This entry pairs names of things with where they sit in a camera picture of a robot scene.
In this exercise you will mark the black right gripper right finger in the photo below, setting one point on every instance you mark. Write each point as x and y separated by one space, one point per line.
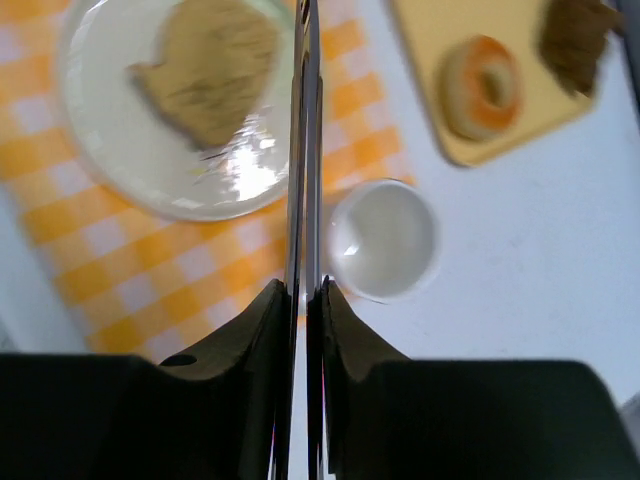
393 417

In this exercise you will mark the glazed donut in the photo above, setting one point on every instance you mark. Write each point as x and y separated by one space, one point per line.
481 89

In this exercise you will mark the white mug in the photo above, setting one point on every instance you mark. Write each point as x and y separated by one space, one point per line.
382 240

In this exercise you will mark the sliced toast bread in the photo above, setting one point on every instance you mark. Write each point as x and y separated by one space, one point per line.
215 58

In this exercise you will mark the yellow serving tray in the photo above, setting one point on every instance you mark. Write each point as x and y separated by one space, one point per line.
432 30

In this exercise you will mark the brown chocolate bread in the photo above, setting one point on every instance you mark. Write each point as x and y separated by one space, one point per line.
573 38

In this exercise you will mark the metal serving tongs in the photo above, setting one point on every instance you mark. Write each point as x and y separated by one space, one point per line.
303 246

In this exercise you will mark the pale green round plate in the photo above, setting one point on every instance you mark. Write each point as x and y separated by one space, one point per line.
125 143

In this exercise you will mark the yellow checkered placemat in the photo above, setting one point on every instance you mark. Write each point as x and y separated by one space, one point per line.
134 282

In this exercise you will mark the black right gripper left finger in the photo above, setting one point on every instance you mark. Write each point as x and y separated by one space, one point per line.
215 410

